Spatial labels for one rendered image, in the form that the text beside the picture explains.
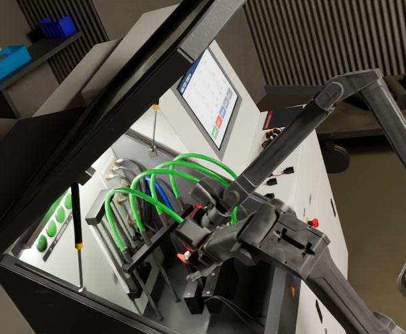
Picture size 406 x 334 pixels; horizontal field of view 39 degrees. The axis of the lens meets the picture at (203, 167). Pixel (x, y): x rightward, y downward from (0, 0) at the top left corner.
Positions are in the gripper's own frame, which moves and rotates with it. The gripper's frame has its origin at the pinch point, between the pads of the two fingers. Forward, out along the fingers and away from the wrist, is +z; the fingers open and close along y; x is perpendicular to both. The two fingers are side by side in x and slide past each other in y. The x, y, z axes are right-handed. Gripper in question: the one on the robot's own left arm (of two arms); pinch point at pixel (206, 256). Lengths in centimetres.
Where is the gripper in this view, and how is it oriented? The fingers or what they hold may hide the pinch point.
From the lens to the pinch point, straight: 155.9
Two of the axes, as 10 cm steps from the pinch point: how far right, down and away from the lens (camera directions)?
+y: -6.7, 7.0, -2.3
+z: -0.7, 2.4, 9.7
